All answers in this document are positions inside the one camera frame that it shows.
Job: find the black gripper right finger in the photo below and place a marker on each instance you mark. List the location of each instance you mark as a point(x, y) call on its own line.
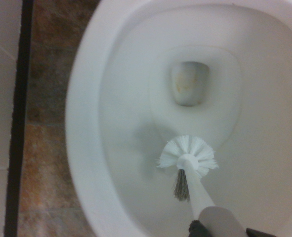
point(257, 233)

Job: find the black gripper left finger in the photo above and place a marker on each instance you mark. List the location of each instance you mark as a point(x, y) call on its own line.
point(198, 229)

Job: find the white toilet brush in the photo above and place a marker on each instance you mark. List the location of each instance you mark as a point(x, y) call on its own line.
point(197, 177)

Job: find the white toilet bowl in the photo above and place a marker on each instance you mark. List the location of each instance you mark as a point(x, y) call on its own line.
point(136, 98)

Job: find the short black baseboard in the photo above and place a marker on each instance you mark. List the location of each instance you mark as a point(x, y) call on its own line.
point(19, 111)

